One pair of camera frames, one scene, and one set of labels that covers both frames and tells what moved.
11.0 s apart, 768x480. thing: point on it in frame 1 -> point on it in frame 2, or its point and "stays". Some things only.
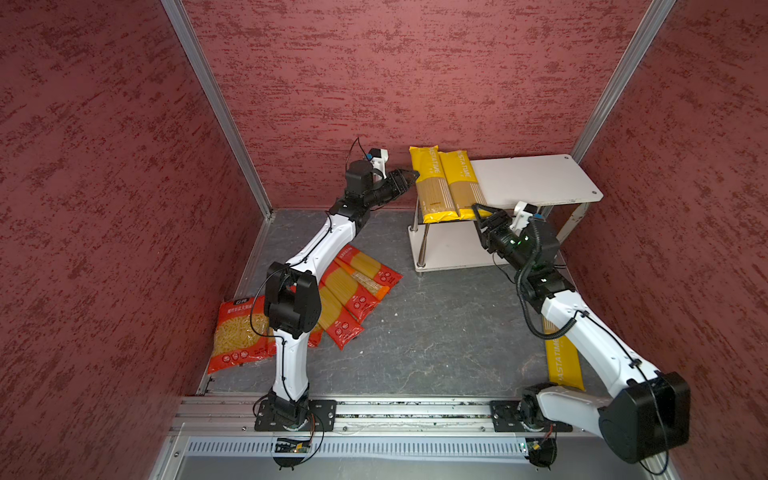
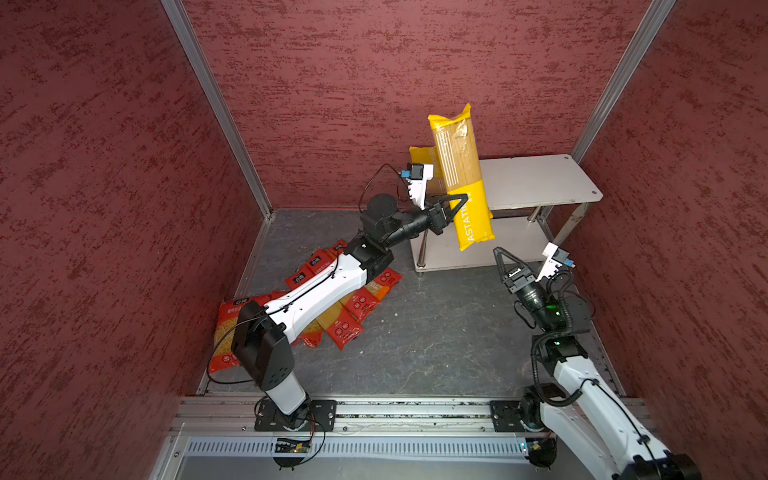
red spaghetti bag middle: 340,283 stays
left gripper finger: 398,191 -> 438,225
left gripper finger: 403,178 -> 451,211
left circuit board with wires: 293,445 stays
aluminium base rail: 356,417 stays
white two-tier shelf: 554,184 stays
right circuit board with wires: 541,451 stays
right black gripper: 481,223 -> 517,277
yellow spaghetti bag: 435,196 stays
